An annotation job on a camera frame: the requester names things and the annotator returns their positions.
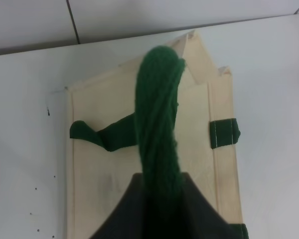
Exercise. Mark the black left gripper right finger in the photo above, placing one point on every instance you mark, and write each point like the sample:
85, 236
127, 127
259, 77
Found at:
191, 217

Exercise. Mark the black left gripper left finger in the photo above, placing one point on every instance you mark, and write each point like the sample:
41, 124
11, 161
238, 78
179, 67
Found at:
126, 221

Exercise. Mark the cream linen bag green handles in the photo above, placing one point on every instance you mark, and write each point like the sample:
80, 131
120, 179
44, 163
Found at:
162, 114

